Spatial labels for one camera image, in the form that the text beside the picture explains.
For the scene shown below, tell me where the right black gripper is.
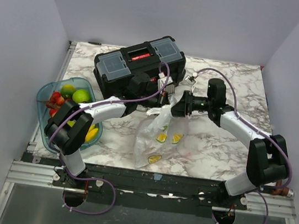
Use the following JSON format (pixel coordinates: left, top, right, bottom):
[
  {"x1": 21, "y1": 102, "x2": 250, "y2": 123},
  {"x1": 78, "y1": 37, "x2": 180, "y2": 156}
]
[{"x1": 164, "y1": 88, "x2": 214, "y2": 122}]

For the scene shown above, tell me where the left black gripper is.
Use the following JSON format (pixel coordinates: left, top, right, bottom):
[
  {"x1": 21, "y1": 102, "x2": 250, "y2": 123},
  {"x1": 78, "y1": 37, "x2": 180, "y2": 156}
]
[{"x1": 135, "y1": 88, "x2": 181, "y2": 121}]

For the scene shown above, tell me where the white plastic bag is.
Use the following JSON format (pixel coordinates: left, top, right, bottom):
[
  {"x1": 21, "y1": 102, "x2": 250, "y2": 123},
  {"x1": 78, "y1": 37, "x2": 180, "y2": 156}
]
[{"x1": 133, "y1": 95, "x2": 189, "y2": 168}]

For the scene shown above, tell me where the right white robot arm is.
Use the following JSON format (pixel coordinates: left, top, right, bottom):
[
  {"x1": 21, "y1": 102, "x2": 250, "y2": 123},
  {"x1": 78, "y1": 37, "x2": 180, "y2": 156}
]
[{"x1": 171, "y1": 78, "x2": 290, "y2": 207}]

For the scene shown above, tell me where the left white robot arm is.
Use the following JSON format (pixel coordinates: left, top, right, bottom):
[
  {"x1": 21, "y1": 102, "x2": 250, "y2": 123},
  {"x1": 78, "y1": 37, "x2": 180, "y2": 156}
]
[{"x1": 44, "y1": 73, "x2": 172, "y2": 188}]

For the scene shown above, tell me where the yellow fake banana bunch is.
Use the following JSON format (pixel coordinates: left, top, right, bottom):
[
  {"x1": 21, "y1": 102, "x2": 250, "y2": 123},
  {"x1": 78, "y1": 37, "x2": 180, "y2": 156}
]
[{"x1": 85, "y1": 124, "x2": 99, "y2": 143}]

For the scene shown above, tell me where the yellow green fake apple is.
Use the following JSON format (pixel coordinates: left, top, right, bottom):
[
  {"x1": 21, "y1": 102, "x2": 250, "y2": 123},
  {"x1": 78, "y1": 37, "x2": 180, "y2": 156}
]
[{"x1": 60, "y1": 84, "x2": 76, "y2": 99}]

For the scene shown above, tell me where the black plastic toolbox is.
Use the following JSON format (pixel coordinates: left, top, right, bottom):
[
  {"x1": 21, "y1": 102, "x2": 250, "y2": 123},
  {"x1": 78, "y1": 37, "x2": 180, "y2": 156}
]
[{"x1": 93, "y1": 36, "x2": 186, "y2": 99}]

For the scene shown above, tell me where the teal plastic fruit bowl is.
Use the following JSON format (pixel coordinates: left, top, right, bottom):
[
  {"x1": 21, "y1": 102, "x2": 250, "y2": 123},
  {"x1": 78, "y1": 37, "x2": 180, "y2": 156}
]
[{"x1": 36, "y1": 77, "x2": 98, "y2": 154}]

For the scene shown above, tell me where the brown pipe fitting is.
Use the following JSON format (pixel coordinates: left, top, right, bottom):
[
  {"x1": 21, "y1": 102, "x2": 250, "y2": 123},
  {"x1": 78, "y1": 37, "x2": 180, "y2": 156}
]
[{"x1": 271, "y1": 187, "x2": 295, "y2": 198}]

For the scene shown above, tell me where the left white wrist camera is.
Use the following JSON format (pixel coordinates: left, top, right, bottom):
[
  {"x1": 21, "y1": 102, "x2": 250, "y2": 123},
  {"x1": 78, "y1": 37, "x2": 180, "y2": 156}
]
[{"x1": 157, "y1": 73, "x2": 175, "y2": 94}]

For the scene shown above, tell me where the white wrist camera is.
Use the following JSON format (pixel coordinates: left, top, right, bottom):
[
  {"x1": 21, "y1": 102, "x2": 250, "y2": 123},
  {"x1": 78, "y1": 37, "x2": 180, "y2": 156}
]
[
  {"x1": 185, "y1": 72, "x2": 198, "y2": 92},
  {"x1": 157, "y1": 73, "x2": 175, "y2": 94}
]

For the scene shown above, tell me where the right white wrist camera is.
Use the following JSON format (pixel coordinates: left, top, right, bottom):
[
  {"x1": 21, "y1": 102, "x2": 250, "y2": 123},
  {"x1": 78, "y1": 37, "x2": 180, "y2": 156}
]
[{"x1": 185, "y1": 72, "x2": 198, "y2": 92}]

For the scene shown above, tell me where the black metal base rail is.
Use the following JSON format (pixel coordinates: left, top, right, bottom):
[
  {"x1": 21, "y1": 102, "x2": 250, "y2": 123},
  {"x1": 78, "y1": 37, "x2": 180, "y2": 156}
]
[{"x1": 53, "y1": 164, "x2": 250, "y2": 218}]

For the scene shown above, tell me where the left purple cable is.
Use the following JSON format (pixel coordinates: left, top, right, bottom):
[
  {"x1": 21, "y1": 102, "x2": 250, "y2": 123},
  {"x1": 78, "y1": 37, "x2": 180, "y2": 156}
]
[{"x1": 40, "y1": 48, "x2": 173, "y2": 224}]

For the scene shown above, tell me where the aluminium frame profile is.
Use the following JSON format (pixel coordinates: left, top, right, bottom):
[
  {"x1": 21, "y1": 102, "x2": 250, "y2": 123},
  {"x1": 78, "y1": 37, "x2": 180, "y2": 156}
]
[{"x1": 7, "y1": 41, "x2": 297, "y2": 219}]

